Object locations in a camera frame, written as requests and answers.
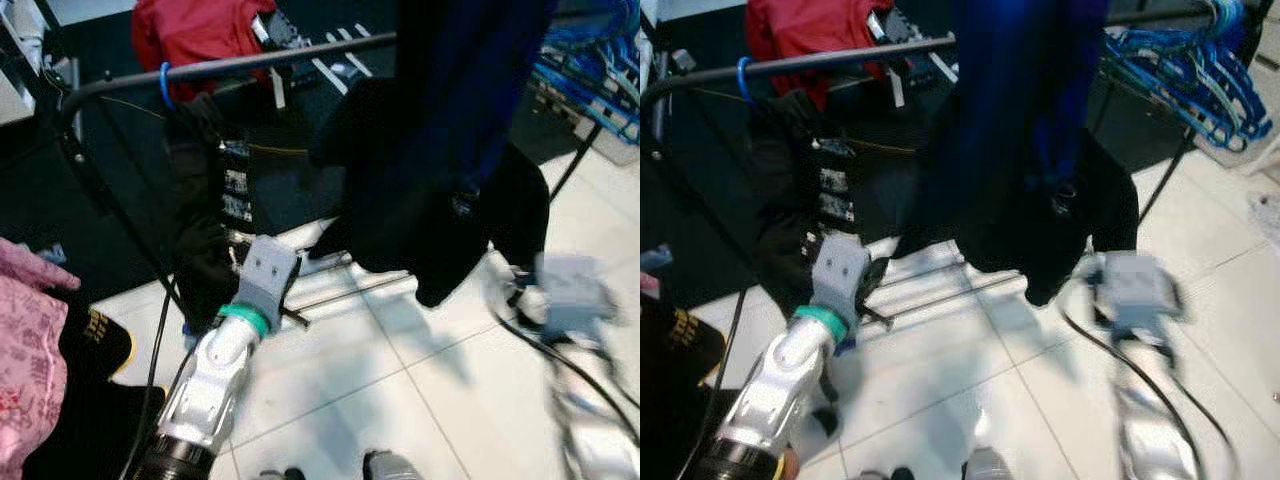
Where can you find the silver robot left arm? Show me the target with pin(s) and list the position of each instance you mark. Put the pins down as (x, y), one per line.
(215, 380)
(790, 380)

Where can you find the blue plastic clothes hanger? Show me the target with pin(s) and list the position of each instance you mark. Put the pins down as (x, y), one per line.
(741, 80)
(163, 85)

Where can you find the blue hanger bundle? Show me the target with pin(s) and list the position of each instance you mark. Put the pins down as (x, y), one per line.
(1180, 70)
(600, 70)

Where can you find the black garment with white labels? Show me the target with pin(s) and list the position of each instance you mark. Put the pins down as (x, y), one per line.
(790, 200)
(200, 200)

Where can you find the black printed T-shirt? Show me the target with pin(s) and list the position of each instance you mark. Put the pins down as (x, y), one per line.
(1000, 250)
(400, 230)

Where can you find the grey robot left leg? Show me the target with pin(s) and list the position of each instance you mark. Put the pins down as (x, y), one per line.
(280, 473)
(885, 473)

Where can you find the grey robot leg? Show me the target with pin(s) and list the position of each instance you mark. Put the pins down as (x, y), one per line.
(280, 473)
(990, 465)
(885, 473)
(393, 467)

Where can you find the grey robot right leg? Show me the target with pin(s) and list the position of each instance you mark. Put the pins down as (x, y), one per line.
(393, 467)
(990, 465)

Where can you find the dark navy hanging garment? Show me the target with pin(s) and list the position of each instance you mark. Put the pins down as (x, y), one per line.
(1010, 90)
(450, 90)

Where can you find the red garment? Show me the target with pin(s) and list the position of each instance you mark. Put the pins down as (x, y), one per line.
(800, 40)
(190, 35)

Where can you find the white cabinet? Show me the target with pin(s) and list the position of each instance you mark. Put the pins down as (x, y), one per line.
(20, 95)

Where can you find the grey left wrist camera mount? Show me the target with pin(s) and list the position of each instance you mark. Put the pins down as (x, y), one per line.
(840, 270)
(268, 270)

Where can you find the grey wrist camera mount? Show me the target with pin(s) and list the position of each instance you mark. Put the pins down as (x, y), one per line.
(268, 270)
(840, 270)
(572, 290)
(1135, 290)

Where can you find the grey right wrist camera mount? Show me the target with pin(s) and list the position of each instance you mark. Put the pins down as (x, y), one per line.
(572, 290)
(1135, 290)

